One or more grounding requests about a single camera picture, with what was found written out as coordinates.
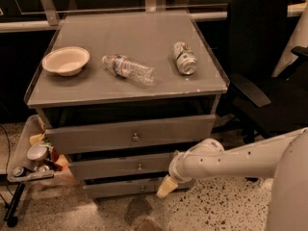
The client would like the metal railing bar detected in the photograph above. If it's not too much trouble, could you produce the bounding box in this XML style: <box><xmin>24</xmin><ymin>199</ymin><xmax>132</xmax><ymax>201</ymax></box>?
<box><xmin>0</xmin><ymin>3</ymin><xmax>308</xmax><ymax>34</ymax></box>

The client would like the black office chair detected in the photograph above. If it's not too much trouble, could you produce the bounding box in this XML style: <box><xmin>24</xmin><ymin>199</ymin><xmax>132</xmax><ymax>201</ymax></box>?
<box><xmin>218</xmin><ymin>0</ymin><xmax>308</xmax><ymax>143</ymax></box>

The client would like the clear plastic water bottle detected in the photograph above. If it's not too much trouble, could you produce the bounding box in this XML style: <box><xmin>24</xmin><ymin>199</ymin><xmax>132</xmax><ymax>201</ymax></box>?
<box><xmin>102</xmin><ymin>54</ymin><xmax>155</xmax><ymax>86</ymax></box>

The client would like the grey bottom drawer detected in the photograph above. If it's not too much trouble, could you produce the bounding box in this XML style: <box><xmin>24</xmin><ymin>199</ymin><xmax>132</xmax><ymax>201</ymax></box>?
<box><xmin>83</xmin><ymin>171</ymin><xmax>167</xmax><ymax>198</ymax></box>

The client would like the black bin stand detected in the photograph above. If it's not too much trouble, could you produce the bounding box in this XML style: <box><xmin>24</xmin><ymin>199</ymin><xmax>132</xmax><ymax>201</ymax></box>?
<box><xmin>4</xmin><ymin>183</ymin><xmax>25</xmax><ymax>227</ymax></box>

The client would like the grey drawer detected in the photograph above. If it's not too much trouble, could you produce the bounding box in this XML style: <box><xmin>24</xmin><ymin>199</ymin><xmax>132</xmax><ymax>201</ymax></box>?
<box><xmin>68</xmin><ymin>150</ymin><xmax>179</xmax><ymax>180</ymax></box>
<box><xmin>83</xmin><ymin>171</ymin><xmax>167</xmax><ymax>198</ymax></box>
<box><xmin>46</xmin><ymin>115</ymin><xmax>216</xmax><ymax>154</ymax></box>

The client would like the small can in bin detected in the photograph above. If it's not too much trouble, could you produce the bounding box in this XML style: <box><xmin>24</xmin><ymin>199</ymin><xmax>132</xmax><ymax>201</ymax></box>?
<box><xmin>13</xmin><ymin>167</ymin><xmax>26</xmax><ymax>177</ymax></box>

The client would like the white paper bowl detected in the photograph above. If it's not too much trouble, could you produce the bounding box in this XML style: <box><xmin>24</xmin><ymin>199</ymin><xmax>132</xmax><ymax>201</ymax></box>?
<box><xmin>42</xmin><ymin>46</ymin><xmax>90</xmax><ymax>77</ymax></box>

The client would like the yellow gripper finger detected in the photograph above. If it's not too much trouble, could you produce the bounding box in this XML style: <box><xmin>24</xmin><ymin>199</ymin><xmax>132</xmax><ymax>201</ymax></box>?
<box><xmin>157</xmin><ymin>175</ymin><xmax>178</xmax><ymax>198</ymax></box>

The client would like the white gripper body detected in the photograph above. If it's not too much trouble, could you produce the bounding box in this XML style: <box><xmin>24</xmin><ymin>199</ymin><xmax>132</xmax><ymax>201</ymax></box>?
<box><xmin>168</xmin><ymin>151</ymin><xmax>199</xmax><ymax>184</ymax></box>

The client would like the silver can in bin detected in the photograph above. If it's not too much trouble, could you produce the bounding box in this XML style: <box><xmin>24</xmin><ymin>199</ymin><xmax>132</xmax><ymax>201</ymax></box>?
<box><xmin>27</xmin><ymin>143</ymin><xmax>48</xmax><ymax>162</ymax></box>

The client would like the grey drawer cabinet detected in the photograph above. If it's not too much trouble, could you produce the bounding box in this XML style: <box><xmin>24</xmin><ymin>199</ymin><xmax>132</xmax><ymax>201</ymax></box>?
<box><xmin>24</xmin><ymin>11</ymin><xmax>231</xmax><ymax>200</ymax></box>

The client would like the grey top drawer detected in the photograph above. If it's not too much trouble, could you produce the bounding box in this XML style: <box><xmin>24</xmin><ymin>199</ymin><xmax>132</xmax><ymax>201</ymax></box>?
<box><xmin>46</xmin><ymin>115</ymin><xmax>216</xmax><ymax>154</ymax></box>

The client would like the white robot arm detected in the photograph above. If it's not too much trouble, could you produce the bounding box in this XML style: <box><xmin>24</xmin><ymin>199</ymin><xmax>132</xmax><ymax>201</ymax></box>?
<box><xmin>157</xmin><ymin>128</ymin><xmax>308</xmax><ymax>231</ymax></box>

